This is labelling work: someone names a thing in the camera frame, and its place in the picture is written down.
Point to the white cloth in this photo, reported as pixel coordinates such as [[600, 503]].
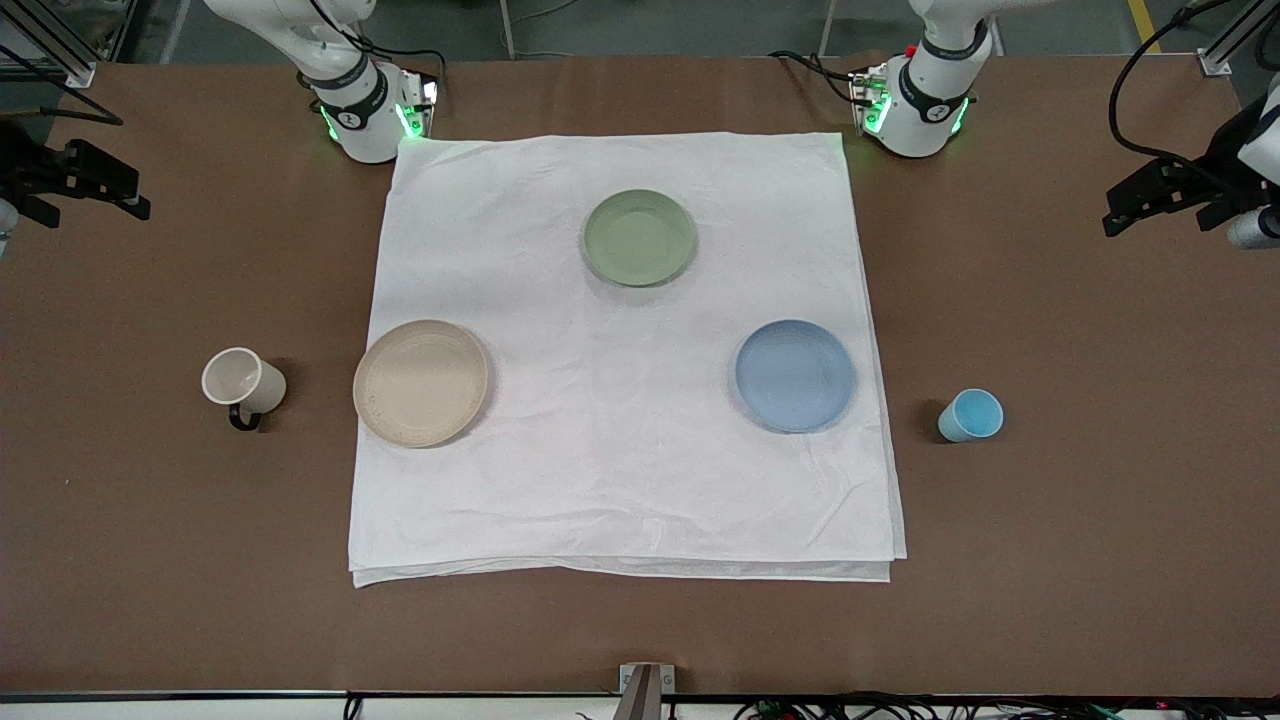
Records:
[[620, 470]]

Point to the aluminium frame profile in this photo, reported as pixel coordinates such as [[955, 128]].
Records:
[[45, 45], [1235, 40]]

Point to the green plate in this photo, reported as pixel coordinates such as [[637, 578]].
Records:
[[640, 238]]

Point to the metal table edge bracket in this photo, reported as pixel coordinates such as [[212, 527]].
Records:
[[645, 690]]

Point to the blue cup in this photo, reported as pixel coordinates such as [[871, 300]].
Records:
[[972, 416]]

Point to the beige plate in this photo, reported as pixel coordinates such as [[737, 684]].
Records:
[[421, 384]]

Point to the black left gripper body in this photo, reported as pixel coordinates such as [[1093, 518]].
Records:
[[1221, 168]]

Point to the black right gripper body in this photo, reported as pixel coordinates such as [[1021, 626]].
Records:
[[22, 165]]

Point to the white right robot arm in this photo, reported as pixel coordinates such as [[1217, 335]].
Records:
[[345, 95]]

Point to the blue plate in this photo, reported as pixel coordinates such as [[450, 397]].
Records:
[[795, 376]]

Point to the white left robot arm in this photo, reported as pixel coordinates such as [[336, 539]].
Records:
[[925, 95]]

